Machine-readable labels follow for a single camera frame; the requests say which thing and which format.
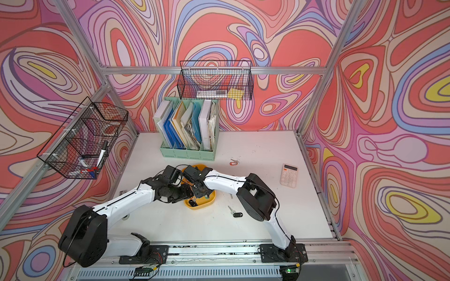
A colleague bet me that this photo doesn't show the yellow storage tray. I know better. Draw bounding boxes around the yellow storage tray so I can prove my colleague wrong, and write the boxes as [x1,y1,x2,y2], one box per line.
[182,165,216,210]

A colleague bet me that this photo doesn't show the red tag key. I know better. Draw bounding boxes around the red tag key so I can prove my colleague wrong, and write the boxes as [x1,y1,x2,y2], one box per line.
[229,159,239,166]

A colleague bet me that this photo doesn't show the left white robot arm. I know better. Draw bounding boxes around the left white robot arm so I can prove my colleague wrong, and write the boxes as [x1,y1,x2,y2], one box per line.
[58,177,193,268]

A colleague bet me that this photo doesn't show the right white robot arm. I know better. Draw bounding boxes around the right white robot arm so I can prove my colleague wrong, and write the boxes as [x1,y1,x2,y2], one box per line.
[183,166,307,265]

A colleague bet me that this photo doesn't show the green file organizer rack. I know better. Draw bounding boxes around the green file organizer rack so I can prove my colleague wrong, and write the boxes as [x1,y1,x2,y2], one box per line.
[153,96,221,162]

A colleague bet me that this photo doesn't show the documents and folders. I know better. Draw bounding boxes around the documents and folders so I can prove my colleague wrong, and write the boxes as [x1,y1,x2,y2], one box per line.
[154,99,218,150]

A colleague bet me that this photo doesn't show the marker pen in basket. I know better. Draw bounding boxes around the marker pen in basket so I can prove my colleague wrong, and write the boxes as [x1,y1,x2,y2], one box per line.
[96,140,109,168]

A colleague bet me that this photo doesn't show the yellow sticky notes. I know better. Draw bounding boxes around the yellow sticky notes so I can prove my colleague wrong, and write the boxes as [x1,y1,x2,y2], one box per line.
[227,89,245,100]

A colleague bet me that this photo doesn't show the pink calculator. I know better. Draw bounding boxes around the pink calculator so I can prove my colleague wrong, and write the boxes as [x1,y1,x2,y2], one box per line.
[280,164,298,189]

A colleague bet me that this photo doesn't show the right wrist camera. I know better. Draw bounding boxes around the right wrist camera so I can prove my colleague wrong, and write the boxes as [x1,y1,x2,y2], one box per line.
[183,166,201,183]

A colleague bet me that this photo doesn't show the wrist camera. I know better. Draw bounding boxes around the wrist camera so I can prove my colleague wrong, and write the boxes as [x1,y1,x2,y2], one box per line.
[183,166,201,183]
[158,165,182,185]

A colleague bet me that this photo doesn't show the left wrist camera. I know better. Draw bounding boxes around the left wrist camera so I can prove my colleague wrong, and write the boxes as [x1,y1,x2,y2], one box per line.
[158,165,182,185]

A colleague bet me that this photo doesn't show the black wire basket back wall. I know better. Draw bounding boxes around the black wire basket back wall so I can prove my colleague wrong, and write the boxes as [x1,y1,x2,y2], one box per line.
[177,59,254,101]

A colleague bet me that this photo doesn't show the black wire basket wall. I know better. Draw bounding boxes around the black wire basket wall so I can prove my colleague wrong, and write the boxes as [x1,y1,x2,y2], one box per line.
[37,97,128,180]
[177,59,254,101]

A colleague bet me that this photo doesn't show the black wire basket left wall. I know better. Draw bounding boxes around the black wire basket left wall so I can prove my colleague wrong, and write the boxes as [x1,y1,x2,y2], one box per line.
[37,97,128,180]

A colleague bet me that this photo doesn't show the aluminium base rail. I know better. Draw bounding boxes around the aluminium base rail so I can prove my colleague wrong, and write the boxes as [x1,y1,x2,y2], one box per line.
[59,240,368,281]

